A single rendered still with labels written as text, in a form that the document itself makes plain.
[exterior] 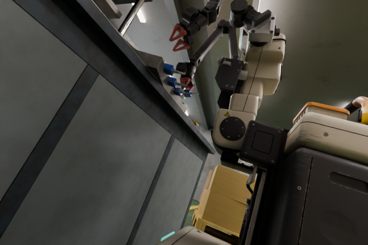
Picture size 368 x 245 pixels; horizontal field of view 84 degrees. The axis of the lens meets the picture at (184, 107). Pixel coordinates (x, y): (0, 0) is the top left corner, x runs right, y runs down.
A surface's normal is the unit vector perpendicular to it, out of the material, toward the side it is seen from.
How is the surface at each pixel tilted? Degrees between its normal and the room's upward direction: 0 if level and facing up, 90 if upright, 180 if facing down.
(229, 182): 90
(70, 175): 90
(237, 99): 90
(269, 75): 90
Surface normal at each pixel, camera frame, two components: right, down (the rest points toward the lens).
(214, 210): 0.02, -0.34
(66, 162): 0.86, 0.18
